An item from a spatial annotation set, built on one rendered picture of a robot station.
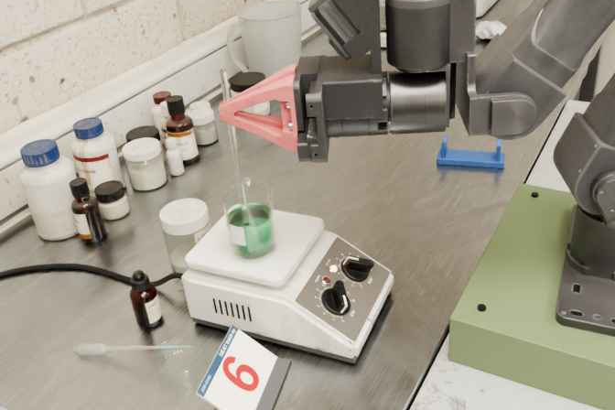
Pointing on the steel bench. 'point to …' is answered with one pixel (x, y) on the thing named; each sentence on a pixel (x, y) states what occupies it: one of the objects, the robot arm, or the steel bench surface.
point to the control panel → (312, 301)
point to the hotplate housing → (275, 307)
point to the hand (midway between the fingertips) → (228, 112)
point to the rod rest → (470, 156)
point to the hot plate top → (290, 240)
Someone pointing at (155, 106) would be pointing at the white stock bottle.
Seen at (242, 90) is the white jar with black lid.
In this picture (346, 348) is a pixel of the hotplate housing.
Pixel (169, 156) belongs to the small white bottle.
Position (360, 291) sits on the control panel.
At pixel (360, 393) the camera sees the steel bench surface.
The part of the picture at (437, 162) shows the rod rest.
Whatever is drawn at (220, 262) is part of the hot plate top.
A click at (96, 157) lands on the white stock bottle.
